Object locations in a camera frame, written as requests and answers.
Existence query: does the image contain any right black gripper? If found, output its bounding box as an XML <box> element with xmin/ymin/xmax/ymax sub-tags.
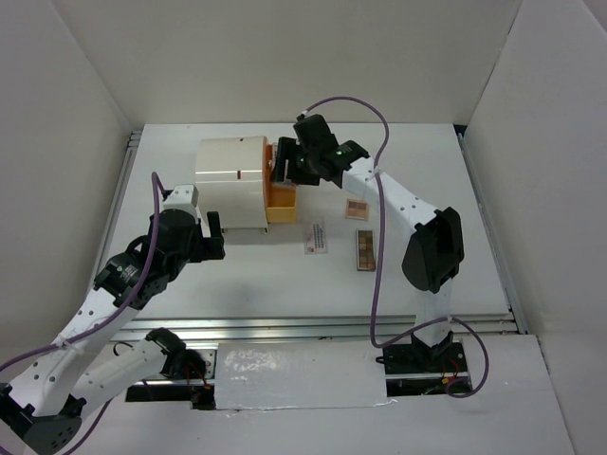
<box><xmin>271</xmin><ymin>136</ymin><xmax>321</xmax><ymax>186</ymax></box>

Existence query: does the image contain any cream round drawer cabinet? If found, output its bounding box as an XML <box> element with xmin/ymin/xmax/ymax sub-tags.
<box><xmin>195</xmin><ymin>136</ymin><xmax>268</xmax><ymax>230</ymax></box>

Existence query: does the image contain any clear sticker pack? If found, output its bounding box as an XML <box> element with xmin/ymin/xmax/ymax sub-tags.
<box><xmin>303</xmin><ymin>218</ymin><xmax>328</xmax><ymax>255</ymax></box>
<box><xmin>271</xmin><ymin>178</ymin><xmax>297</xmax><ymax>191</ymax></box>

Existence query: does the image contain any pink square eyeshadow palette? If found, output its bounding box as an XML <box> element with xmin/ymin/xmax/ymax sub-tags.
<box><xmin>345</xmin><ymin>199</ymin><xmax>369</xmax><ymax>221</ymax></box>

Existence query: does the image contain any long brown eyeshadow palette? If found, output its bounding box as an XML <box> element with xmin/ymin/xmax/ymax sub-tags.
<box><xmin>356</xmin><ymin>229</ymin><xmax>376</xmax><ymax>272</ymax></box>

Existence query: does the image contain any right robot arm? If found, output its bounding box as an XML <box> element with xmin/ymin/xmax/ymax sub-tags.
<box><xmin>271</xmin><ymin>113</ymin><xmax>465</xmax><ymax>372</ymax></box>

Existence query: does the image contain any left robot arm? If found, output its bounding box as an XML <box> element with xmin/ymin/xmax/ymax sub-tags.
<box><xmin>1</xmin><ymin>209</ymin><xmax>225</xmax><ymax>454</ymax></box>

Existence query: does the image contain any white taped cover plate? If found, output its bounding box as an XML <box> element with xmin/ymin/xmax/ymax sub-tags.
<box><xmin>214</xmin><ymin>340</ymin><xmax>390</xmax><ymax>410</ymax></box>

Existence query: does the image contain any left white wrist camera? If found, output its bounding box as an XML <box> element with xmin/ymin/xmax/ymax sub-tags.
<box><xmin>162</xmin><ymin>184</ymin><xmax>198</xmax><ymax>219</ymax></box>

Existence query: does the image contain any left aluminium side rail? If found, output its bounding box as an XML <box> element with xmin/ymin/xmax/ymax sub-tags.
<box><xmin>96</xmin><ymin>130</ymin><xmax>142</xmax><ymax>271</ymax></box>

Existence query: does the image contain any aluminium front rail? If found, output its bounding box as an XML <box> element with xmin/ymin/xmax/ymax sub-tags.
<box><xmin>110</xmin><ymin>315</ymin><xmax>519</xmax><ymax>343</ymax></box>

